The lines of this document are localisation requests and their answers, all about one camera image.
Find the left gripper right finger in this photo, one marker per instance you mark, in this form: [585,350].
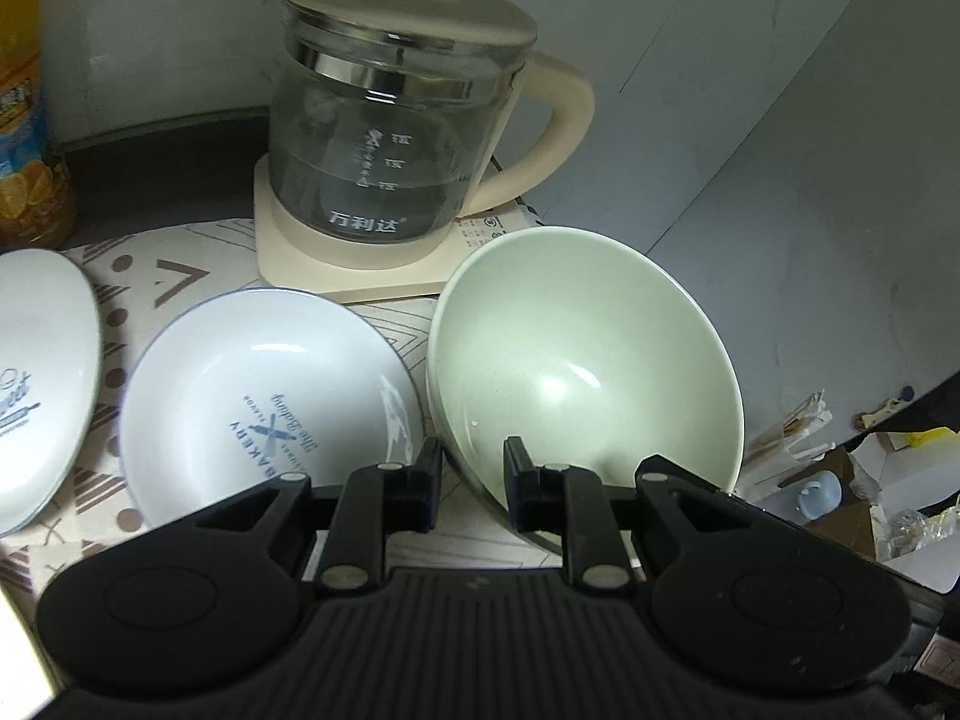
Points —
[571,503]

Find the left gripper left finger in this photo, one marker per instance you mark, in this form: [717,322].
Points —
[377,502]

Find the pale green bowl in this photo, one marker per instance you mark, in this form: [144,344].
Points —
[586,350]

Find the small white bakery plate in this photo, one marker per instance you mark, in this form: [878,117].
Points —
[257,384]

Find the large white plate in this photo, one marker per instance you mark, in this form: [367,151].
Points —
[51,364]

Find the light blue bottle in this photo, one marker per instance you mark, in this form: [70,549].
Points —
[811,498]

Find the cream kettle base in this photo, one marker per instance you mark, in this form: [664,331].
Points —
[291,255]

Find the cardboard box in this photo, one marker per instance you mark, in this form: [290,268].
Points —
[850,525]

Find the glass electric kettle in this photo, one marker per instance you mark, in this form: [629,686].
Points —
[392,118]

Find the orange juice bottle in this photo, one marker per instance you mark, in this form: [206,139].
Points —
[38,200]

